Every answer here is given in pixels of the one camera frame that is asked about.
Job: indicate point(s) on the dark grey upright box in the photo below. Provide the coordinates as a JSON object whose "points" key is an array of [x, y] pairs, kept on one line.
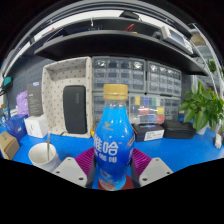
{"points": [[35, 99]]}

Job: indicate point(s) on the brown cardboard box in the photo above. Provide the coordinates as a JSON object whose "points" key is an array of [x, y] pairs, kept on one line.
{"points": [[8, 145]]}

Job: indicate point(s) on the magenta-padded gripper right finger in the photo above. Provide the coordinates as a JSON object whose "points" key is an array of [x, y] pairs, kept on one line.
{"points": [[155, 170]]}

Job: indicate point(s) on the white power adapter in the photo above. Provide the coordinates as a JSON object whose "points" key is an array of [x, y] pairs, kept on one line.
{"points": [[218, 141]]}

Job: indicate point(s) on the blue drink bottle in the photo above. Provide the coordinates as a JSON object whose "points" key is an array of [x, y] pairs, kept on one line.
{"points": [[113, 133]]}

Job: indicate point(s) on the black box with white label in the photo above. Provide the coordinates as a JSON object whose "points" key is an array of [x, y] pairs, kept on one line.
{"points": [[148, 132]]}

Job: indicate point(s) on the green leafy plant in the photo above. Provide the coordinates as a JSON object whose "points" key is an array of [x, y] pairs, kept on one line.
{"points": [[201, 106]]}

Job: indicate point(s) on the metal spoon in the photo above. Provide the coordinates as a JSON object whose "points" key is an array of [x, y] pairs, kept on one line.
{"points": [[48, 143]]}

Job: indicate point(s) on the white plant pot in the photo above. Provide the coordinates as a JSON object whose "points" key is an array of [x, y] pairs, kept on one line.
{"points": [[202, 129]]}

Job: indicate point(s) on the teal plastic bin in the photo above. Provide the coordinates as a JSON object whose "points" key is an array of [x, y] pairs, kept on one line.
{"points": [[7, 82]]}

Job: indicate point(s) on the white perforated tray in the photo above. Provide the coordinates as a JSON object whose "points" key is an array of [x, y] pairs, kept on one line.
{"points": [[53, 100]]}

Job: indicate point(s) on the black wall shelf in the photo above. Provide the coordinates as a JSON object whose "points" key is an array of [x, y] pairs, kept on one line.
{"points": [[116, 45]]}

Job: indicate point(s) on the white bench instrument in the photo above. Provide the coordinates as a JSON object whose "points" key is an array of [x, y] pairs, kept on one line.
{"points": [[176, 38]]}

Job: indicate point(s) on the white carton box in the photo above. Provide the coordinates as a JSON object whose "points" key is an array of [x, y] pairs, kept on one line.
{"points": [[36, 126]]}

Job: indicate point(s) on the purple plastic bag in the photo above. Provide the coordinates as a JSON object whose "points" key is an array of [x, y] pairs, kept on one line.
{"points": [[22, 103]]}

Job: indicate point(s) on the black flat case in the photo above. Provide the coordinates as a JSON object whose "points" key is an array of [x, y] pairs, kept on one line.
{"points": [[179, 129]]}

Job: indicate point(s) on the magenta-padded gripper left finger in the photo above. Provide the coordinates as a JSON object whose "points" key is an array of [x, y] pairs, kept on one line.
{"points": [[70, 170]]}

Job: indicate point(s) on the yellow multimeter with red leads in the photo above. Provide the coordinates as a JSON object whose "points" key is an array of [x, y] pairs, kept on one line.
{"points": [[92, 130]]}

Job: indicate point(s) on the yellow tool with red leads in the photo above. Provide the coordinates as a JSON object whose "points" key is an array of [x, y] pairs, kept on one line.
{"points": [[130, 28]]}

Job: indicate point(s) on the black rounded device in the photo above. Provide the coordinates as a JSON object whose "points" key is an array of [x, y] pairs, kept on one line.
{"points": [[129, 15]]}

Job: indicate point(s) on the blue carton box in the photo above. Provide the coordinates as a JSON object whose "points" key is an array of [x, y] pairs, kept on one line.
{"points": [[16, 126]]}

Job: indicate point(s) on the black rectangular pouch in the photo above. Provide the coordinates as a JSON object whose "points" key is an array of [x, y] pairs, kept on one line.
{"points": [[75, 110]]}

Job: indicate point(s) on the white shelf unit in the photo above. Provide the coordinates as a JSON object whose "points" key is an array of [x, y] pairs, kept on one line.
{"points": [[213, 66]]}

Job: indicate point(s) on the white ribbed cup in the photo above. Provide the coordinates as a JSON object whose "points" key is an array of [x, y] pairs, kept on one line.
{"points": [[40, 158]]}

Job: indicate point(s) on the clear organizer with coloured parts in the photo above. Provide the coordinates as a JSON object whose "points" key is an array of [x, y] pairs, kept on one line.
{"points": [[146, 109]]}

